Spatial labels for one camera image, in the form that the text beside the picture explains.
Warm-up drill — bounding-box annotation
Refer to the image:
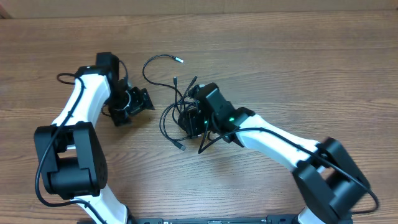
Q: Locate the black usb cable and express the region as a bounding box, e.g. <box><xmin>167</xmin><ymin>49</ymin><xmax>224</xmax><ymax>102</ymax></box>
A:
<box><xmin>142</xmin><ymin>54</ymin><xmax>198</xmax><ymax>152</ymax></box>

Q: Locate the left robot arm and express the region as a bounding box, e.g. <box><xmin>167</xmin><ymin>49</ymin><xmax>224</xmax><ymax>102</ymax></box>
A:
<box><xmin>34</xmin><ymin>52</ymin><xmax>154</xmax><ymax>223</ymax></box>

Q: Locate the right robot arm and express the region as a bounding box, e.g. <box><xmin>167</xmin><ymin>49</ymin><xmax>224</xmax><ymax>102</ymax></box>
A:
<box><xmin>178</xmin><ymin>83</ymin><xmax>370</xmax><ymax>223</ymax></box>

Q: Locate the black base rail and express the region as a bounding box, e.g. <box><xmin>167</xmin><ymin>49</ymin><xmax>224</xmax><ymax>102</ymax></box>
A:
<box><xmin>134</xmin><ymin>214</ymin><xmax>299</xmax><ymax>224</ymax></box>

